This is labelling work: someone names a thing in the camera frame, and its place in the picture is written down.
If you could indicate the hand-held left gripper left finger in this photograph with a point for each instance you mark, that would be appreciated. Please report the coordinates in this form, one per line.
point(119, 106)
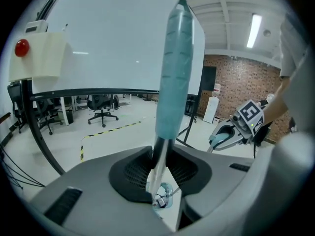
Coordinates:
point(98, 193)

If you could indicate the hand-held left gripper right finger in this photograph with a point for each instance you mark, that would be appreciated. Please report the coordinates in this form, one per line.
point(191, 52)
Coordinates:
point(233, 193)

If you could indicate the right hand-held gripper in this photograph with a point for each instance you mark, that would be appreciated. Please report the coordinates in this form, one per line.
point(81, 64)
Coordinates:
point(251, 114)

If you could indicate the person's right forearm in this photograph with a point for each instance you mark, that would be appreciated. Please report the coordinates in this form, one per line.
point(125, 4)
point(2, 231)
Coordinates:
point(275, 107)

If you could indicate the black waste bin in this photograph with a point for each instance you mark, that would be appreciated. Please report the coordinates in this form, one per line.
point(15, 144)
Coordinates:
point(69, 117)

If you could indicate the black office chair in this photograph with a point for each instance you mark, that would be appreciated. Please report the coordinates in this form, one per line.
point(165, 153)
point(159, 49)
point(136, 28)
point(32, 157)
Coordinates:
point(17, 99)
point(101, 104)

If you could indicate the long ceiling light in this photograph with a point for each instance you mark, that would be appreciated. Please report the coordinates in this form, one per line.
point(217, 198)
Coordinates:
point(253, 31)

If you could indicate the large whiteboard on black stand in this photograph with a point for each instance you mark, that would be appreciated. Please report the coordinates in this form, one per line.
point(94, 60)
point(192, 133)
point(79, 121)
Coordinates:
point(110, 45)

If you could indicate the white box with red button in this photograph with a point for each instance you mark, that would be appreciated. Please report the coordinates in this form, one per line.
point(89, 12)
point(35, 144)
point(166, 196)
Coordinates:
point(39, 58)

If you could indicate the whiteboard marker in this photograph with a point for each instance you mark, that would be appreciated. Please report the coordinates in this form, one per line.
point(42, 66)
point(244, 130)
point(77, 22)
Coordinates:
point(65, 27)

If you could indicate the small white display device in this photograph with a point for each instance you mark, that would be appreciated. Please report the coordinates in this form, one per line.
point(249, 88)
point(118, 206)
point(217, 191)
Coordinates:
point(35, 26)

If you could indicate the red and white wall sign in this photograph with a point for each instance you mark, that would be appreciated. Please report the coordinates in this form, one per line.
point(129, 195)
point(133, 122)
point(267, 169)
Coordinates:
point(216, 88)

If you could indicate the black wall screen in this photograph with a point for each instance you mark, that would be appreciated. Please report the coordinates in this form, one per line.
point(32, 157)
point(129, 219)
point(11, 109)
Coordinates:
point(208, 79)

